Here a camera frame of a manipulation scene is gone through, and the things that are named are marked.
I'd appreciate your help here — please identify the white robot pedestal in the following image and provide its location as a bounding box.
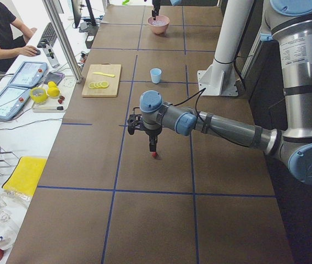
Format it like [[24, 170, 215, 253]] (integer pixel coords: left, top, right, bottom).
[[197, 0, 254, 96]]

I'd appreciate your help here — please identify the yellow cloth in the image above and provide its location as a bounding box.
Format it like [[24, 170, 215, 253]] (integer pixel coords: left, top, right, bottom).
[[2, 156, 47, 197]]

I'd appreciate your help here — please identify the wooden cutting board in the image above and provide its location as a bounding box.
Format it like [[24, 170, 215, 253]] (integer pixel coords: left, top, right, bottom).
[[81, 64, 122, 98]]

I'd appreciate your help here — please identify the teach pendant far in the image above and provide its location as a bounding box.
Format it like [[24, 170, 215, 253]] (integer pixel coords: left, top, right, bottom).
[[8, 61, 48, 88]]

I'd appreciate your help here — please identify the aluminium frame post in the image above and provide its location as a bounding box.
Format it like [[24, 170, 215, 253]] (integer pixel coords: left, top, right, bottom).
[[42, 0, 83, 83]]

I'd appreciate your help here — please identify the white tray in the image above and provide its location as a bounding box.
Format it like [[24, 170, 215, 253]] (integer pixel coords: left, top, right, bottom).
[[31, 93, 71, 113]]

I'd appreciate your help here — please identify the black keyboard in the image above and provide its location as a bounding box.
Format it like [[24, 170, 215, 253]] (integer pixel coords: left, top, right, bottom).
[[37, 22, 57, 48]]

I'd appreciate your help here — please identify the yellow tape roll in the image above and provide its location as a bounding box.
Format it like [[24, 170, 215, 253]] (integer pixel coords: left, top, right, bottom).
[[30, 87, 48, 103]]

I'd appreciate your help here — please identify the teach pendant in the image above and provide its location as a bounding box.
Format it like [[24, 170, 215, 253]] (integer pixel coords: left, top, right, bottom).
[[8, 61, 48, 88], [0, 85, 31, 121]]

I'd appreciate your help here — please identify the pink bowl with ice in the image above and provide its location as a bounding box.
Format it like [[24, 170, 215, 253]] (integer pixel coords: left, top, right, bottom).
[[147, 15, 170, 35]]

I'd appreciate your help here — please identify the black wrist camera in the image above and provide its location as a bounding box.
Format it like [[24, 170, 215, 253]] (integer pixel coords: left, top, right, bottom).
[[127, 107, 144, 135]]

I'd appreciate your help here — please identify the clear water bottle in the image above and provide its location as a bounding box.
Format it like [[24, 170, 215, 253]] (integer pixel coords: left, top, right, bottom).
[[40, 40, 59, 68]]

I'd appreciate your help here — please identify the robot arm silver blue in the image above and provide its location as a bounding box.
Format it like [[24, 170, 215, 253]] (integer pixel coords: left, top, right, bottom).
[[151, 0, 182, 20], [128, 1, 312, 185]]

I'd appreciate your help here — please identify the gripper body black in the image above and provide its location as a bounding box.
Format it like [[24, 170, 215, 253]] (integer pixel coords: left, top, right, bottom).
[[145, 128, 161, 139], [152, 0, 161, 10]]

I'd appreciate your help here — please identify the light blue cup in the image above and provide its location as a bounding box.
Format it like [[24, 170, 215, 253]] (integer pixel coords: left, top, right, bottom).
[[150, 68, 162, 84]]

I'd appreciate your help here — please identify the yellow plastic knife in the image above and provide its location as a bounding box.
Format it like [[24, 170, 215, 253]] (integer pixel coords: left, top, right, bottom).
[[93, 71, 116, 78]]

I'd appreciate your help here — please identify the teach pendant near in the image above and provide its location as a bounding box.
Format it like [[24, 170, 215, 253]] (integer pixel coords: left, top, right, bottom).
[[0, 85, 31, 121]]

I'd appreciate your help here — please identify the yellow lemon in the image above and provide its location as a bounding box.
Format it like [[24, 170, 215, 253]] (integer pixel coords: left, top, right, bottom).
[[47, 86, 60, 97], [47, 81, 57, 88]]

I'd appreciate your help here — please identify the clear plastic bag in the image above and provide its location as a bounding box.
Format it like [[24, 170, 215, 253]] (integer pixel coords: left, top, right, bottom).
[[0, 190, 31, 251]]

